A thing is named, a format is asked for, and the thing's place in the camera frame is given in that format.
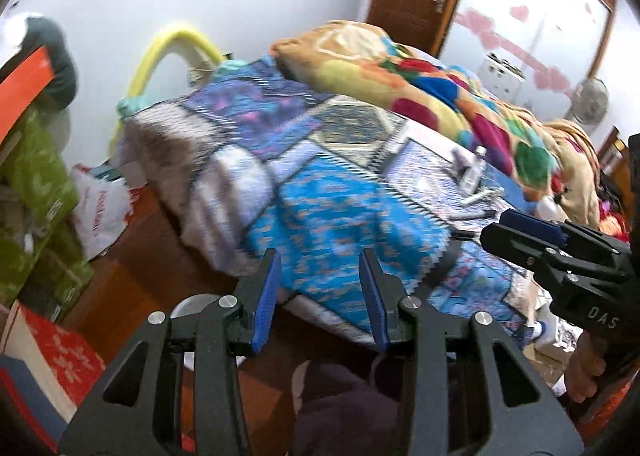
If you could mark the small white cabinet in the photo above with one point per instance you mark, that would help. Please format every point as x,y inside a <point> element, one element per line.
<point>500,75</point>

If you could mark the person's right hand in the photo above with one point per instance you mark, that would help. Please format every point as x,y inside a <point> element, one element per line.
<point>586,366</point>

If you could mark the small clear bottle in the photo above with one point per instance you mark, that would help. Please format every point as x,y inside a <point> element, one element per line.
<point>475,168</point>

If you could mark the frosted sliding wardrobe doors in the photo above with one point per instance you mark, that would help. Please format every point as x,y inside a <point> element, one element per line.
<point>530,20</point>

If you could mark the colourful fleece blanket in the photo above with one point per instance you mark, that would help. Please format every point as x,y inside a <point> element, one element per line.
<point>450,95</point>

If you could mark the teal foam padding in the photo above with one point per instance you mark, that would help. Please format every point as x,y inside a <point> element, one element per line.
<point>232,68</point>
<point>129,107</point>

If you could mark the red floral box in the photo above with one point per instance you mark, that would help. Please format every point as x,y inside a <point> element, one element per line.
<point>55,361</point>

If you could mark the white tube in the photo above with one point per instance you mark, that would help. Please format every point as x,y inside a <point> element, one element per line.
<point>482,196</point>

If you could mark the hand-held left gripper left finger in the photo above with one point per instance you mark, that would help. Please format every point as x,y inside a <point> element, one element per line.
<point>264,297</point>

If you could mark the white plastic bag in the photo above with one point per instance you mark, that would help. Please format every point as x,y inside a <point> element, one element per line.
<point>100,211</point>

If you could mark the dark grey cushion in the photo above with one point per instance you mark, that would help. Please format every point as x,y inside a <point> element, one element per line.
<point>55,60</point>

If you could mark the green cardboard boxes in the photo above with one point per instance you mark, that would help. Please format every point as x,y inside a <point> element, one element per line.
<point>35,196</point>

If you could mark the orange box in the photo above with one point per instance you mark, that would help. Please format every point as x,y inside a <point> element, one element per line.
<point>25,80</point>

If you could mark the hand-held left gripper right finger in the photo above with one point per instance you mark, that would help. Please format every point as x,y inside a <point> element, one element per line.
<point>373,297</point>

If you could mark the blue patterned bed cover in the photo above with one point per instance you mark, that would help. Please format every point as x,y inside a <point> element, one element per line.
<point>325,216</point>

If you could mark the standing electric fan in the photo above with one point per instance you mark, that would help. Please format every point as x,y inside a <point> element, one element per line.
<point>590,98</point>

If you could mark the white and blue bottle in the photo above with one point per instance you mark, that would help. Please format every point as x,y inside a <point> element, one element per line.
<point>537,331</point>

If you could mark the dark cloth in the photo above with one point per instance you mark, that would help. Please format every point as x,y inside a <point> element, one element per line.
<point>345,411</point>

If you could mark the wooden chair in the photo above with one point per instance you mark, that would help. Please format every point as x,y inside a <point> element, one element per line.
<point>615,160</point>

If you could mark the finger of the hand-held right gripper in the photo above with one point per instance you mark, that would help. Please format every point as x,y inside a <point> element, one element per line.
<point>525,225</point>
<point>505,243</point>

